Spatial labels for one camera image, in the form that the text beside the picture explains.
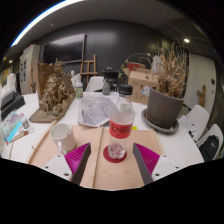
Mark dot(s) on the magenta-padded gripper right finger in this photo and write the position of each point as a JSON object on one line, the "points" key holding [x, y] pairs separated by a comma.
{"points": [[146, 159]]}

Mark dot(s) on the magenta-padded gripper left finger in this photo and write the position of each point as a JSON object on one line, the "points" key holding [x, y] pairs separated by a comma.
{"points": [[77, 159]]}

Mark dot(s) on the clear red-labelled drink bottle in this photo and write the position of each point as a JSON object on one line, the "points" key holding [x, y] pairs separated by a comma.
{"points": [[120, 128]]}

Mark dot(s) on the light wooden drawing board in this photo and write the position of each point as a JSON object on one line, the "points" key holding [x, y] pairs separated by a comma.
{"points": [[146, 136], [85, 136]]}

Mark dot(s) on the white ceramic mug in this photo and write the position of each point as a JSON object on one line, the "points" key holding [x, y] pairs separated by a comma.
{"points": [[61, 133]]}

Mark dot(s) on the small yellow item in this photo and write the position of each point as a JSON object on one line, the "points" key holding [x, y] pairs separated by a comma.
{"points": [[134, 127]]}

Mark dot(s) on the grey plant saucer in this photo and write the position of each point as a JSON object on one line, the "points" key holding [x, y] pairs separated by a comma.
{"points": [[145, 119]]}

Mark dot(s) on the grey printed newspaper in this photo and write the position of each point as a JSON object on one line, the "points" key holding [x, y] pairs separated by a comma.
{"points": [[93, 111]]}

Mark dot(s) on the dried plant in grey pot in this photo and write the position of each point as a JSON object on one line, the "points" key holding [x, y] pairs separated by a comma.
{"points": [[161, 108]]}

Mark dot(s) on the white papers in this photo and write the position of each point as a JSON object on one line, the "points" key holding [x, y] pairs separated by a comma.
{"points": [[187, 124]]}

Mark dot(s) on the black backpack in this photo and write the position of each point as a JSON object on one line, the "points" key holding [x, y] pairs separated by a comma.
{"points": [[208, 148]]}

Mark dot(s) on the small ink bottle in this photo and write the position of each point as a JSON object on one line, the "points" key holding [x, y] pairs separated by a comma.
{"points": [[25, 124]]}

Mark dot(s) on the green-labelled spray bottle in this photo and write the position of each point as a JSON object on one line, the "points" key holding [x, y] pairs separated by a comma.
{"points": [[79, 90]]}

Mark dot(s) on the golden relief sculpture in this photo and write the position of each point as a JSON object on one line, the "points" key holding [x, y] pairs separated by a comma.
{"points": [[56, 93]]}

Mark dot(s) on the white plastic chair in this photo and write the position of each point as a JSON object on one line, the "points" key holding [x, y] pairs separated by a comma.
{"points": [[200, 115], [95, 84], [215, 129]]}

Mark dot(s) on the brown cardboard box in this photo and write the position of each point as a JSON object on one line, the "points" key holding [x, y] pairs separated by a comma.
{"points": [[138, 86]]}

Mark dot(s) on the colourful book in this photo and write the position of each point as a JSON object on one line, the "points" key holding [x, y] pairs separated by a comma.
{"points": [[11, 125]]}

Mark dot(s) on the dark grey spray bottle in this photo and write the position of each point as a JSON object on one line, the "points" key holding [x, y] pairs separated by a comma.
{"points": [[106, 88]]}

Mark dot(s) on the small white plaster figure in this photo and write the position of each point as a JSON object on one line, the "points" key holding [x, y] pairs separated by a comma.
{"points": [[73, 76]]}

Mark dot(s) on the brown wooden figure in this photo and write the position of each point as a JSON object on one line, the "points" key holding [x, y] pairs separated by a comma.
{"points": [[201, 95]]}

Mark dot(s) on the black boxes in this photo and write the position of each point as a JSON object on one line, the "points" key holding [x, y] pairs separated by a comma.
{"points": [[11, 103]]}

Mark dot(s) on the red box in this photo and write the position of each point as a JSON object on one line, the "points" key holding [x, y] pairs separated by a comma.
{"points": [[136, 66]]}

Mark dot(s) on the tall white plaster statue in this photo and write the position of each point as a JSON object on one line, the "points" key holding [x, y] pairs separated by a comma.
{"points": [[156, 63]]}

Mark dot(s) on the wooden easel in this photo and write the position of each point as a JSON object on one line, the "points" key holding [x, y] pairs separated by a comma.
{"points": [[89, 62]]}

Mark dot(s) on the white cabinet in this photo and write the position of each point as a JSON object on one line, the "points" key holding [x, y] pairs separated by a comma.
{"points": [[28, 66]]}

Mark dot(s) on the round ceiling spotlight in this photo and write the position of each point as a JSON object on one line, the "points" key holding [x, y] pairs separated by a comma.
{"points": [[186, 40]]}

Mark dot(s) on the long ceiling light strip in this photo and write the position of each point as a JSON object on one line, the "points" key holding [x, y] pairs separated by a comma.
{"points": [[40, 16]]}

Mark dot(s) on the black wall screen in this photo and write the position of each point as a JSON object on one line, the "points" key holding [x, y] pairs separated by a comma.
{"points": [[63, 48]]}

